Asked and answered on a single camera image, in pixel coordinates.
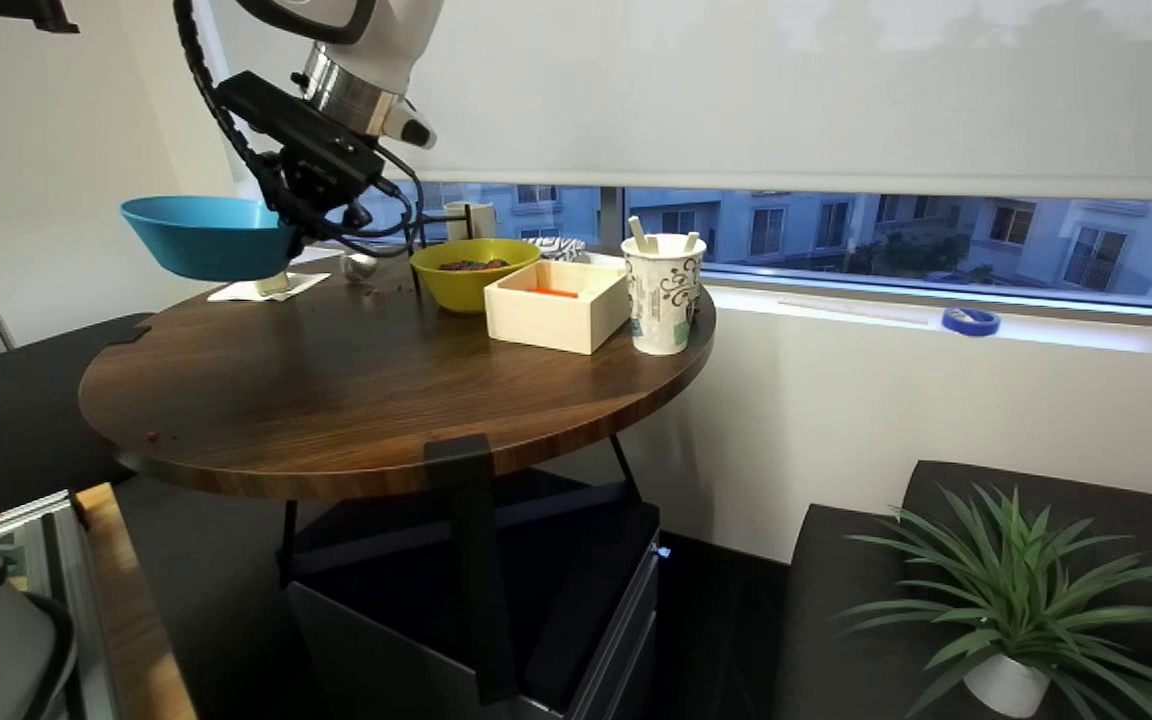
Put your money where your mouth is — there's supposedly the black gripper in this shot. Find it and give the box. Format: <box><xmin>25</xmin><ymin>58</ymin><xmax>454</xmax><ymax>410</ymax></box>
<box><xmin>254</xmin><ymin>140</ymin><xmax>384</xmax><ymax>238</ymax></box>

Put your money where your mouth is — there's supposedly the blue plastic bowl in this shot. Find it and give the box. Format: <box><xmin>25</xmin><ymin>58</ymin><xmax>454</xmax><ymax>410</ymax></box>
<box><xmin>120</xmin><ymin>196</ymin><xmax>296</xmax><ymax>278</ymax></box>

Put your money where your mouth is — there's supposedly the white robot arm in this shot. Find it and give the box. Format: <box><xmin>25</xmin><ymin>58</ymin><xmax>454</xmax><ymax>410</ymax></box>
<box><xmin>171</xmin><ymin>0</ymin><xmax>443</xmax><ymax>238</ymax></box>

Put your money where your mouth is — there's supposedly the yellow bowl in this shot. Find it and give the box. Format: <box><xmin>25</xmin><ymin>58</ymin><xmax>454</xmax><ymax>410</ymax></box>
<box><xmin>413</xmin><ymin>238</ymin><xmax>538</xmax><ymax>311</ymax></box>

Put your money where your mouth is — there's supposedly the white napkin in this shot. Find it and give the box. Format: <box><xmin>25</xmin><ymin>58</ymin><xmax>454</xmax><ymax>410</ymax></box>
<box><xmin>209</xmin><ymin>270</ymin><xmax>327</xmax><ymax>302</ymax></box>

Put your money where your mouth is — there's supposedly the round wooden table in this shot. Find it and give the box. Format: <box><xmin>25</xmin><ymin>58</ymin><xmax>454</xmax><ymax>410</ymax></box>
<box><xmin>81</xmin><ymin>263</ymin><xmax>715</xmax><ymax>499</ymax></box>

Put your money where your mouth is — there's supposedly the light wooden box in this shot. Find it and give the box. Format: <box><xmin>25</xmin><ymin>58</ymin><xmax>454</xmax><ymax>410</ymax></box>
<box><xmin>484</xmin><ymin>259</ymin><xmax>628</xmax><ymax>356</ymax></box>

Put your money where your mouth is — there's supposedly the patterned paper cup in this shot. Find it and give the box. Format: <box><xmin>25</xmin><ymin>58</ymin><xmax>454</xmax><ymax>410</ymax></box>
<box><xmin>620</xmin><ymin>221</ymin><xmax>708</xmax><ymax>356</ymax></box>

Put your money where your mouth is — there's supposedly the black cabinet under table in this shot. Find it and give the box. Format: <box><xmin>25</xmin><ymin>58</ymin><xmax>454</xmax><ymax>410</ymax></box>
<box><xmin>286</xmin><ymin>470</ymin><xmax>658</xmax><ymax>720</ymax></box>

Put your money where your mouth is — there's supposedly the white roller blind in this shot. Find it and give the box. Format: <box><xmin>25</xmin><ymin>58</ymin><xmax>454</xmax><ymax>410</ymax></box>
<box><xmin>413</xmin><ymin>0</ymin><xmax>1152</xmax><ymax>198</ymax></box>

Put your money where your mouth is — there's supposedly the blue tape roll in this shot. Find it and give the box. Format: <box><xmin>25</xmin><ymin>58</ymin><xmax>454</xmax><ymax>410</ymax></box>
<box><xmin>938</xmin><ymin>306</ymin><xmax>999</xmax><ymax>336</ymax></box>

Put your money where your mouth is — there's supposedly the green potted plant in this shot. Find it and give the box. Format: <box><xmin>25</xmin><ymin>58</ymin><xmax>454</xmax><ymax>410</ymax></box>
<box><xmin>838</xmin><ymin>483</ymin><xmax>1152</xmax><ymax>720</ymax></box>

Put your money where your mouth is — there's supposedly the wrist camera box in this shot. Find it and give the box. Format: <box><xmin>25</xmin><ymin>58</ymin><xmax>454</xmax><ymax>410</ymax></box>
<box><xmin>211</xmin><ymin>68</ymin><xmax>389</xmax><ymax>184</ymax></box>

